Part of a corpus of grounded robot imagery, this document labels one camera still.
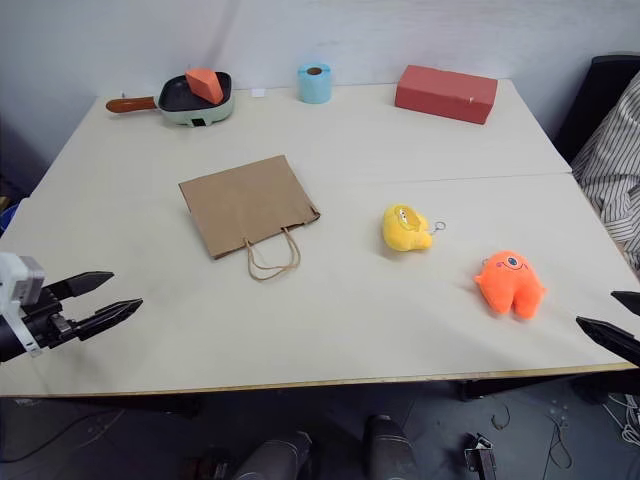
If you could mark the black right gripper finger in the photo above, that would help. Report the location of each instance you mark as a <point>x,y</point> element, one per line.
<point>610,336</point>
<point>627,298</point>

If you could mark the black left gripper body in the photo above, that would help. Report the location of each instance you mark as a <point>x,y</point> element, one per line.
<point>46,320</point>

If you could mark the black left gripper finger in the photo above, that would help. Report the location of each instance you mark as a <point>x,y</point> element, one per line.
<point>110,312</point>
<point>82,283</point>

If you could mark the brown paper bag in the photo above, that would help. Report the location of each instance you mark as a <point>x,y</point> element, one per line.
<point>250,212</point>

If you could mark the blue object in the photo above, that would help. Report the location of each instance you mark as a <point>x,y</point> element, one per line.
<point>6,217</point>

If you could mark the orange plush toy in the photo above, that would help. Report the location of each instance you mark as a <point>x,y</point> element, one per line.
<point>510,285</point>

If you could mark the striped fabric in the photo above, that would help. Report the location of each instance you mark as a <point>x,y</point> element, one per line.
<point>612,170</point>

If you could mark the black chair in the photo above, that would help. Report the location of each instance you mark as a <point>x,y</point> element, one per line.
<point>595,105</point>

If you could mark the green electric frying pan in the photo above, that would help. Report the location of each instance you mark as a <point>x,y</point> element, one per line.
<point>192,102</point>

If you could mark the dark rounded robot leg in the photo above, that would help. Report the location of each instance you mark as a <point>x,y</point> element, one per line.
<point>272,457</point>
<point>390,447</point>

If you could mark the yellow plush toy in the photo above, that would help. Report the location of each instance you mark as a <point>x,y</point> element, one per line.
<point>405,231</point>

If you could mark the orange wedge block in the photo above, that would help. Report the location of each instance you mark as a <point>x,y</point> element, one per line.
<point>205,85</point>

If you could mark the red rectangular box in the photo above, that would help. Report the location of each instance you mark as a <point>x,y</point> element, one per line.
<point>445,94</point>

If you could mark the light blue tape roll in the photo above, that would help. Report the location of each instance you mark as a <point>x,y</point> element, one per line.
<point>314,83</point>

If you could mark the metal bracket on floor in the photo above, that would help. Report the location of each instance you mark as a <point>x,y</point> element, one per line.
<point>480,455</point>

